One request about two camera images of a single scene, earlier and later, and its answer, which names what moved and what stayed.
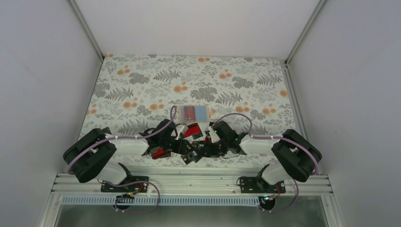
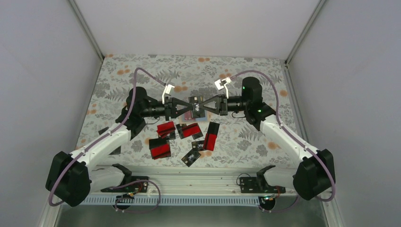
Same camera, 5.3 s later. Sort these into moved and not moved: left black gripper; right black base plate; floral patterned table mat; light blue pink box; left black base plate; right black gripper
Moved: left black gripper; right black gripper
Not moved: left black base plate; light blue pink box; right black base plate; floral patterned table mat
